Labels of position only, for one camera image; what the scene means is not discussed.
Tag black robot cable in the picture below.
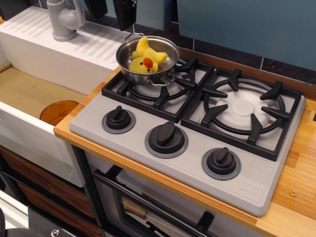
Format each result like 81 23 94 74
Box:
0 209 6 235

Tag white toy sink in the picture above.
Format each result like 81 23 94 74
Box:
0 6 127 187

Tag orange sink drain disc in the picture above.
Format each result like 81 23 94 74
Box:
39 100 79 126

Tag black right burner grate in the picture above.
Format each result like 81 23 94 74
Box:
181 68 306 161

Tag stainless steel pan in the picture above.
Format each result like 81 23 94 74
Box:
116 36 180 86

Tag black right stove knob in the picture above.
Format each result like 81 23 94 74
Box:
201 147 241 181

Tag black left stove knob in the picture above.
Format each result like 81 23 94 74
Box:
101 106 136 134

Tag wooden drawer fronts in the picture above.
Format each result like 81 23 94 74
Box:
0 147 105 237

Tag oven door with handle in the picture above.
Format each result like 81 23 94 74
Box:
92 165 256 237

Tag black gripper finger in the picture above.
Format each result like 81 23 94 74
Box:
84 0 108 20
113 0 137 31

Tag black burner grate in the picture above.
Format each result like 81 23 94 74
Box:
181 68 306 161
102 57 214 123

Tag black stove knob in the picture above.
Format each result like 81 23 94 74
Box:
101 106 136 134
145 121 189 159
201 147 241 181

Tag grey toy stove top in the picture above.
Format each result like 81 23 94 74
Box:
68 56 307 217

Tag black left burner grate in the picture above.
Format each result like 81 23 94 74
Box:
102 57 214 123

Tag black middle stove knob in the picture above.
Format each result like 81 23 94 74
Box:
145 121 189 159

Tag yellow stuffed duck toy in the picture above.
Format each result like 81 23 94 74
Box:
128 37 168 74

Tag grey toy faucet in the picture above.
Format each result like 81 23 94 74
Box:
47 0 85 42

